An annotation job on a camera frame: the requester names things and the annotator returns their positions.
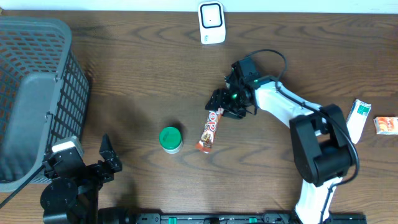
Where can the orange snack packet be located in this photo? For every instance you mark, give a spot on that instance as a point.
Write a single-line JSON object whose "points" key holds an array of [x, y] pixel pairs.
{"points": [[386, 125]]}

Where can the white green-label small box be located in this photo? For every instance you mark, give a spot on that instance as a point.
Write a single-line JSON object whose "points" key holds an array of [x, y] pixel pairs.
{"points": [[357, 118]]}

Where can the grey plastic mesh basket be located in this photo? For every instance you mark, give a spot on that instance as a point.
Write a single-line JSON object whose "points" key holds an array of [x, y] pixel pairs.
{"points": [[44, 94]]}

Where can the red Top snack bar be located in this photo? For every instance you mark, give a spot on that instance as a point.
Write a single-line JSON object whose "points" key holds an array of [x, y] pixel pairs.
{"points": [[208, 135]]}

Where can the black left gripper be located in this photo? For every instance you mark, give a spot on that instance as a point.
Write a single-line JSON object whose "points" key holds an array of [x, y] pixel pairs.
{"points": [[109, 154]]}

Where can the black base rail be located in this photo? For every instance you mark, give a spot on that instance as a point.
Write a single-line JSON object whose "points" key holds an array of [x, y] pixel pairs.
{"points": [[123, 215]]}

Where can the green-lid seasoning jar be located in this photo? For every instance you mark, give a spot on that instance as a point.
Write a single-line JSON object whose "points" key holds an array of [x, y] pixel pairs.
{"points": [[171, 140]]}

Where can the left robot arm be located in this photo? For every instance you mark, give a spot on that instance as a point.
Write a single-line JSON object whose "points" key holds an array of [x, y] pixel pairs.
{"points": [[72, 195]]}

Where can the white barcode scanner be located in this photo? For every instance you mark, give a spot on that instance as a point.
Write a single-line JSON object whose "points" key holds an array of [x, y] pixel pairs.
{"points": [[211, 22]]}

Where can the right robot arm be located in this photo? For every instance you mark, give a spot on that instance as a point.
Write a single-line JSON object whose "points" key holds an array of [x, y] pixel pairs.
{"points": [[322, 147]]}

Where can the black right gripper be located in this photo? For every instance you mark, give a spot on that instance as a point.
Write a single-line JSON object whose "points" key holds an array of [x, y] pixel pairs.
{"points": [[218, 99]]}

